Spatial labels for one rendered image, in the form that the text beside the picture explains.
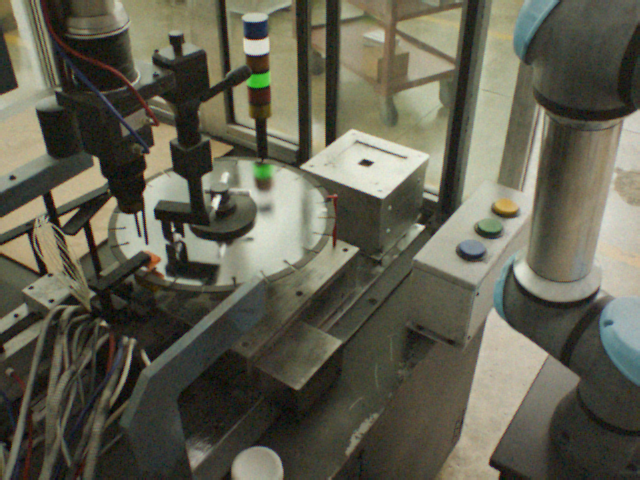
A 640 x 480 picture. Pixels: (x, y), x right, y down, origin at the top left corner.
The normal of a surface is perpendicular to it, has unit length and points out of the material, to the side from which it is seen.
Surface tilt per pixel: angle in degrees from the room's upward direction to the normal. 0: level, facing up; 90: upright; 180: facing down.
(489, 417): 0
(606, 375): 88
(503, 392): 0
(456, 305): 90
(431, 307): 90
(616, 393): 90
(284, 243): 0
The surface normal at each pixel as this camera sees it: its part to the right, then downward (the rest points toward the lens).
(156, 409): 0.82, 0.35
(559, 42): -0.80, 0.41
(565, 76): -0.66, 0.57
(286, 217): 0.00, -0.79
